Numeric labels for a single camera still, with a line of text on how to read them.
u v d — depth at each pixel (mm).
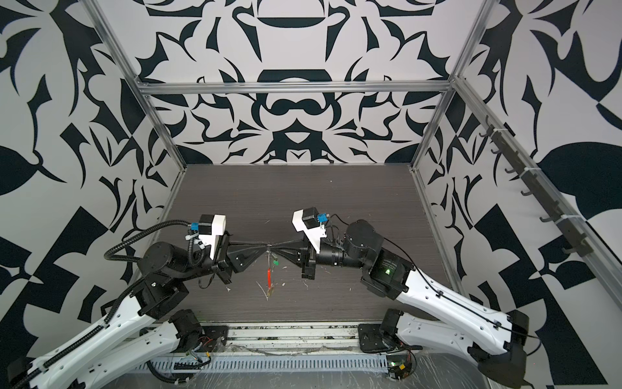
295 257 509
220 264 475
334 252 493
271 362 713
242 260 514
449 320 435
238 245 503
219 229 465
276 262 558
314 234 463
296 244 500
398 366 708
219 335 743
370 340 736
